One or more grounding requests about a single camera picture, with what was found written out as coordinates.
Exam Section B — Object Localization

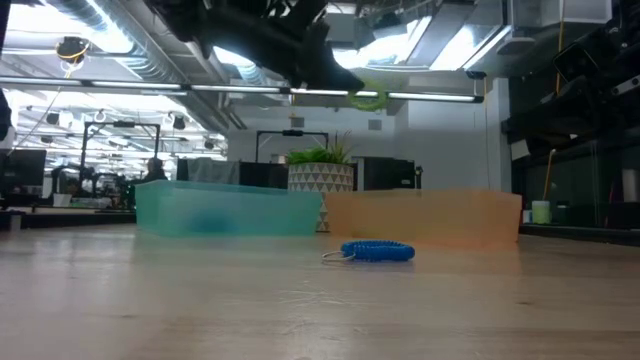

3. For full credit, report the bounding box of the person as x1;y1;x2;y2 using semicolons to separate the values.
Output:
142;157;169;184

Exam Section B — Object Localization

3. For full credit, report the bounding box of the black monitor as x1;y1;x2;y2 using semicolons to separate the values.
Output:
238;160;290;190
0;148;48;196
357;156;417;192

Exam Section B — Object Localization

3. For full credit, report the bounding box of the dark storage shelf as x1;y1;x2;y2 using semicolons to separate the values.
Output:
509;139;640;239

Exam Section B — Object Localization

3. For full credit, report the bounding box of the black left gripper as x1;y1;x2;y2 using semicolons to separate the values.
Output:
199;0;365;93

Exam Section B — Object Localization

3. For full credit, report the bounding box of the long linear ceiling light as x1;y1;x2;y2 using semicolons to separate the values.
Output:
0;74;485;104

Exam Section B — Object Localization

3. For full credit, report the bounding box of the white paper sign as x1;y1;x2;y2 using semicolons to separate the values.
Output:
510;138;531;161

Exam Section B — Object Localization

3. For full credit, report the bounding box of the grey fabric cover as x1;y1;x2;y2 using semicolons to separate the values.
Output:
187;157;241;186

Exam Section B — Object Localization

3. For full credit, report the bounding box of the black yellow cable reel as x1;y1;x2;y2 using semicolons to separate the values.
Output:
54;35;91;64

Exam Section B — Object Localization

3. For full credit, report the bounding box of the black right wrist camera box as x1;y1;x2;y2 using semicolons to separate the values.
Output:
552;42;601;77

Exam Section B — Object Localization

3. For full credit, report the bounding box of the green succulent plant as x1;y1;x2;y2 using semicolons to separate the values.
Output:
287;130;354;166

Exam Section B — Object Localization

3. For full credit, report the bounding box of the silver rectangular ventilation duct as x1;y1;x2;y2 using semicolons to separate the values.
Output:
327;13;361;50

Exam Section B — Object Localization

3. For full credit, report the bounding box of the white triangle-patterned plant pot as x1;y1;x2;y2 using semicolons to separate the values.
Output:
287;162;355;234

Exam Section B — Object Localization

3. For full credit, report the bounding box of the pale green cup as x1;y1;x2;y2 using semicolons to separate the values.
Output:
530;199;551;225

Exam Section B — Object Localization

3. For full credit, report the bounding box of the white cylinder container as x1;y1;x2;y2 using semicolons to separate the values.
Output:
621;167;640;204

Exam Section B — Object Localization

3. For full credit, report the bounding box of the black rig frame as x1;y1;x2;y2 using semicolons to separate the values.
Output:
255;129;330;164
79;121;161;186

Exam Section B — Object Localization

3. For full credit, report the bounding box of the teal translucent plastic bin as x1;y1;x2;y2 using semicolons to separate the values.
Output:
134;179;324;238

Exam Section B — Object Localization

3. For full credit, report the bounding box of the orange translucent plastic bin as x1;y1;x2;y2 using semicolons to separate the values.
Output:
324;188;523;250

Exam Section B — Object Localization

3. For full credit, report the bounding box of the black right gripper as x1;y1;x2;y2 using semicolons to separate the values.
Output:
503;19;640;146

